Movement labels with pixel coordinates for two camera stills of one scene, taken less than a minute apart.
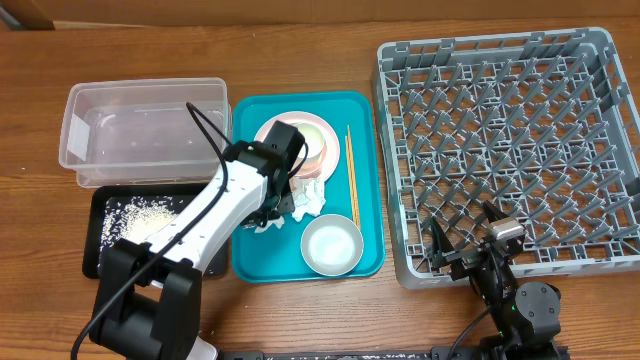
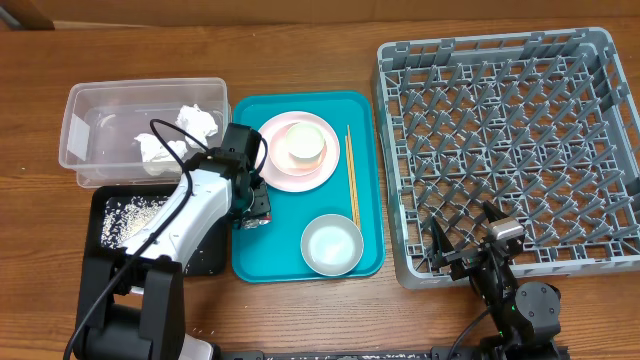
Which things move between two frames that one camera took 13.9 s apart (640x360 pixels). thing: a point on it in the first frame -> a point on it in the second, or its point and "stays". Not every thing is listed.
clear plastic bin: [139, 131] stays
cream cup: [314, 141] stays
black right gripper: [467, 255] stays
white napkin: [279, 222] -> [157, 158]
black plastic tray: [135, 212] stays
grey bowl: [331, 245] stays
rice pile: [135, 219] stays
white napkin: [308, 197] -> [197, 123]
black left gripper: [285, 206] -> [262, 205]
